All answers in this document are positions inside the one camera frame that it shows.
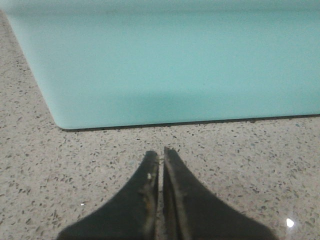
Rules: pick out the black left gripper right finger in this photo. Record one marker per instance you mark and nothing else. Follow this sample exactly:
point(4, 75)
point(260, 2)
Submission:
point(192, 212)

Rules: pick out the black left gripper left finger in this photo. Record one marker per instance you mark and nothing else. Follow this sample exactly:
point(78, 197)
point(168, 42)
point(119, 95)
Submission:
point(129, 215)

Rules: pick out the light blue plastic box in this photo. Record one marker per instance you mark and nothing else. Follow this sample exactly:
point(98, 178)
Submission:
point(108, 63)

